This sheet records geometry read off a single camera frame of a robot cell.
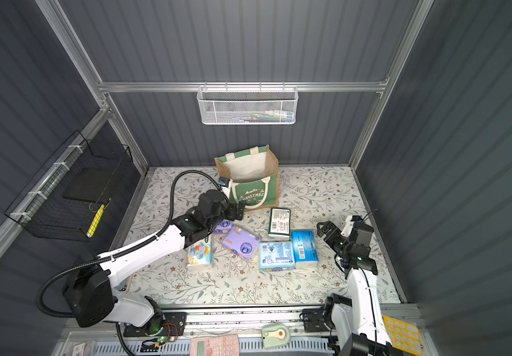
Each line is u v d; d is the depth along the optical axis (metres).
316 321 0.74
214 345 0.68
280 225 0.92
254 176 1.06
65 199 0.72
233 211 0.72
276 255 0.84
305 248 0.84
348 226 0.74
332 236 0.73
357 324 0.43
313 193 1.09
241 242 0.87
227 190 0.71
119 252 0.46
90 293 0.42
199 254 0.84
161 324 0.71
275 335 0.65
